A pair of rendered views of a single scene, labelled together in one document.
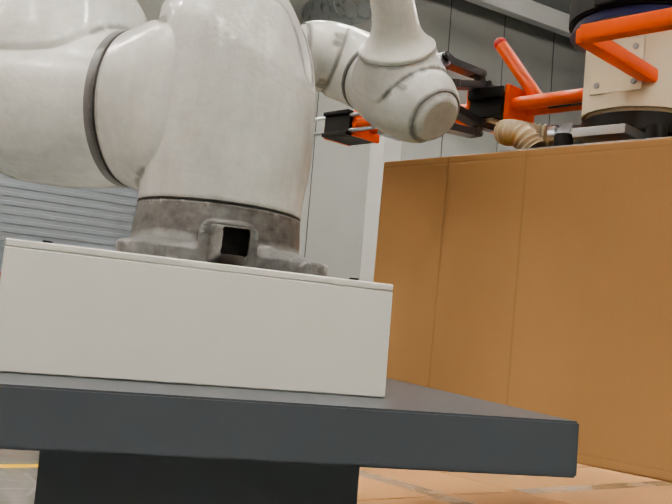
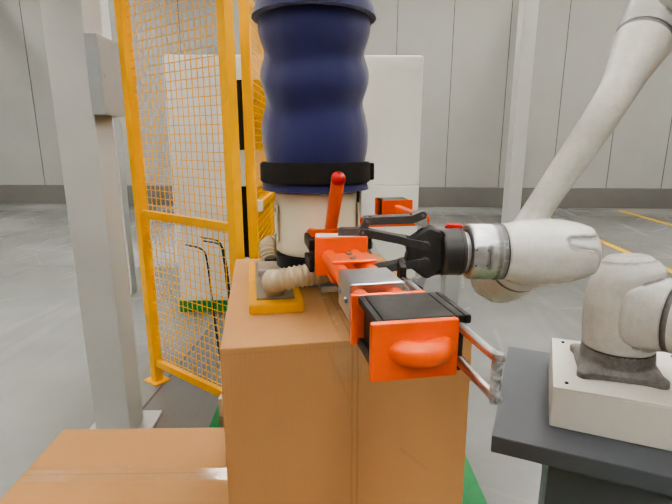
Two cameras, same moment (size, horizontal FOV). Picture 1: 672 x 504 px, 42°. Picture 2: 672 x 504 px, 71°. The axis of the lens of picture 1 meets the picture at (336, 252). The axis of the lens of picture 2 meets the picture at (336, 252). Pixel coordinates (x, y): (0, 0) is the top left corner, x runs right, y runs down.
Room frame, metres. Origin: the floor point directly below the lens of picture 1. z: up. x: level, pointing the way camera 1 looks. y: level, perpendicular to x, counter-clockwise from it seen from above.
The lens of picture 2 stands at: (2.05, 0.17, 1.37)
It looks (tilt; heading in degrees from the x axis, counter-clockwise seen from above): 13 degrees down; 215
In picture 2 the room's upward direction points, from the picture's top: straight up
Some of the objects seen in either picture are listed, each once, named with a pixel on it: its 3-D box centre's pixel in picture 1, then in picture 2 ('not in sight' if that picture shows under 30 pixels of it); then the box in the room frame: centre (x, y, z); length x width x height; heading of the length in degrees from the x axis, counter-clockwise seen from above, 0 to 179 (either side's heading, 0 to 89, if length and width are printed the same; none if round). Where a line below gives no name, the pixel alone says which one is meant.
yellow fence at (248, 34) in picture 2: not in sight; (264, 191); (-0.20, -1.99, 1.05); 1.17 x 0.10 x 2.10; 37
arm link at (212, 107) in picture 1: (223, 98); (627, 301); (0.82, 0.12, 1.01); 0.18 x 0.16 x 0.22; 73
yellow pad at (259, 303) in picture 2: not in sight; (272, 276); (1.34, -0.50, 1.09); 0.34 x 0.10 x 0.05; 45
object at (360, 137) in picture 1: (352, 128); (399, 331); (1.69, -0.01, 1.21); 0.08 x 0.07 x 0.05; 45
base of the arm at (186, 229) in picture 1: (218, 241); (614, 352); (0.80, 0.11, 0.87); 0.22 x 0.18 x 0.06; 15
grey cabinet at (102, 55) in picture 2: not in sight; (106, 77); (0.93, -1.77, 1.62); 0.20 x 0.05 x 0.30; 37
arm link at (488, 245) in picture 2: not in sight; (480, 251); (1.31, -0.07, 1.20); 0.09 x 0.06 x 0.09; 36
